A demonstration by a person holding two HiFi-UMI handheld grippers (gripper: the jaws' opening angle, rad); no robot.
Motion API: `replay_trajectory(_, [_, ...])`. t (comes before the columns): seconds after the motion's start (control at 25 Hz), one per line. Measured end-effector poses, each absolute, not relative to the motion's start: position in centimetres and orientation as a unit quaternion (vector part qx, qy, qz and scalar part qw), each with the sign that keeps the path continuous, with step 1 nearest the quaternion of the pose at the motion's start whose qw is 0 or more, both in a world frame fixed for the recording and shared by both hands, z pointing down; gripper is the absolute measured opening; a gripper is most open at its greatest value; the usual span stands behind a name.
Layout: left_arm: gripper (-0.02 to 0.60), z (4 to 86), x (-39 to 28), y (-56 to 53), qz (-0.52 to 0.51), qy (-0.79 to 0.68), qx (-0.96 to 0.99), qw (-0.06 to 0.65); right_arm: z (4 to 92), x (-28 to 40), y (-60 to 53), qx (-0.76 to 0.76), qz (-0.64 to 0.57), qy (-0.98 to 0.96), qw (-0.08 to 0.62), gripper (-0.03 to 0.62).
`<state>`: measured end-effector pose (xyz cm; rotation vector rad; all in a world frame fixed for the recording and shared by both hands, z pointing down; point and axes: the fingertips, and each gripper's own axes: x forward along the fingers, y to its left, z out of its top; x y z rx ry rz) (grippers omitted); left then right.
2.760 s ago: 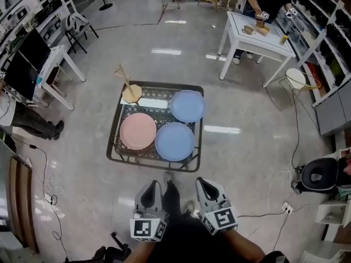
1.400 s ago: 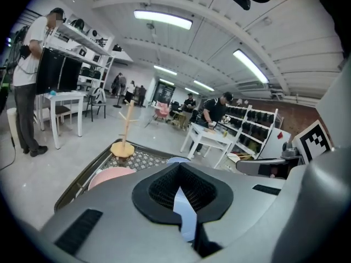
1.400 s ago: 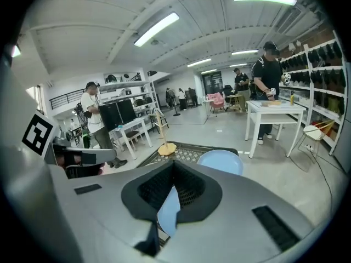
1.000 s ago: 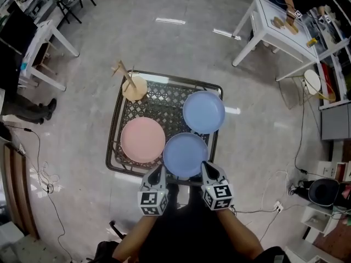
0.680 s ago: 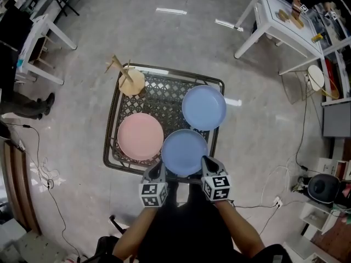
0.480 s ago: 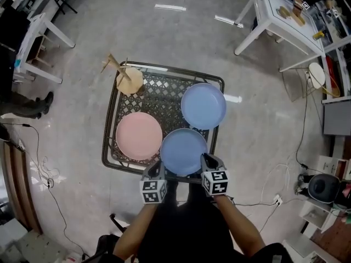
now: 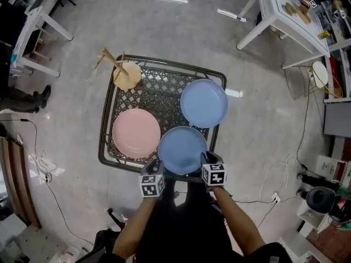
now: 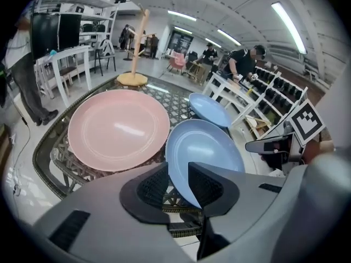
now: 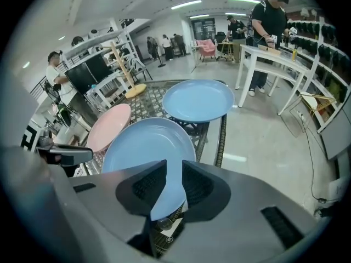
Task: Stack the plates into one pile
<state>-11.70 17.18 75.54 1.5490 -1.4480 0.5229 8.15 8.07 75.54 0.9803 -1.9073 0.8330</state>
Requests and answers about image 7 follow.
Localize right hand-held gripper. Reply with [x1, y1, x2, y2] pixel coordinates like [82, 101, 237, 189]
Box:
[200, 151, 228, 193]

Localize grey cabinet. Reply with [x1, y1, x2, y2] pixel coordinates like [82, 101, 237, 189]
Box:
[322, 101, 351, 138]

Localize person's left forearm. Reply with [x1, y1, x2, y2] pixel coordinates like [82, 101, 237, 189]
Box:
[112, 197, 158, 262]

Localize person's black clothed body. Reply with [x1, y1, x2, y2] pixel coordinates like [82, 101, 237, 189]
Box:
[131, 178, 294, 263]

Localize wooden stool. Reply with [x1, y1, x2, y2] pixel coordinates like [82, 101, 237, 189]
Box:
[23, 28, 52, 62]

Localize blue big plate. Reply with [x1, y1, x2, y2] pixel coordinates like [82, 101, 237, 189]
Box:
[180, 78, 229, 128]
[157, 125, 208, 175]

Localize wooden cup tree stand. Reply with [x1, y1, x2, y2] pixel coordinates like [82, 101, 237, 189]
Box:
[94, 47, 142, 91]

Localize black woven coffee table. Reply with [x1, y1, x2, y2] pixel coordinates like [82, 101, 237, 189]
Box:
[98, 54, 228, 183]

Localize white low shelf unit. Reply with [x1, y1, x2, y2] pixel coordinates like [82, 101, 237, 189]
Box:
[297, 200, 331, 234]

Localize pink big plate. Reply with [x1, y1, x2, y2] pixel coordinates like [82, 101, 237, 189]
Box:
[112, 108, 162, 159]

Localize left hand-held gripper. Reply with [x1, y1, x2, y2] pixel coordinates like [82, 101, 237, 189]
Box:
[139, 159, 166, 200]

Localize curved wooden bench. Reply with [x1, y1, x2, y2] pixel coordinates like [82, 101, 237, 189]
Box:
[0, 135, 42, 228]

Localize white desk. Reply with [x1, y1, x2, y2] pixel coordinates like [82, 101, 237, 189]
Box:
[10, 5, 74, 78]

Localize wooden basket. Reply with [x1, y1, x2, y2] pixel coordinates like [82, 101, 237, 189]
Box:
[297, 0, 312, 25]

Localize black monitor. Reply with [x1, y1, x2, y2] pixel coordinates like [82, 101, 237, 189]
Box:
[0, 1, 28, 98]

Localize white square table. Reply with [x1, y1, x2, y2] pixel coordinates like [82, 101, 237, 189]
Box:
[236, 0, 331, 70]

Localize wooden drawer box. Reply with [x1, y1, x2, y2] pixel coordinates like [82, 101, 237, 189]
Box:
[331, 159, 351, 185]

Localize wooden bowl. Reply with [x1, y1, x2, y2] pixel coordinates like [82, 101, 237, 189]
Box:
[284, 1, 298, 16]

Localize white stool gold wire legs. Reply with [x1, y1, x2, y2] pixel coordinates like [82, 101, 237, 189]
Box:
[282, 61, 343, 98]

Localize white storage shelf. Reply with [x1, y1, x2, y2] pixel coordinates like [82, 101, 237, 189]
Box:
[309, 0, 351, 104]

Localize black swivel chair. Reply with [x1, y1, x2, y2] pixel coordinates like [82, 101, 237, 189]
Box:
[82, 208, 127, 263]

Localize person's right forearm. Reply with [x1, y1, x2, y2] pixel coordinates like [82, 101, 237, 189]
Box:
[212, 186, 267, 257]

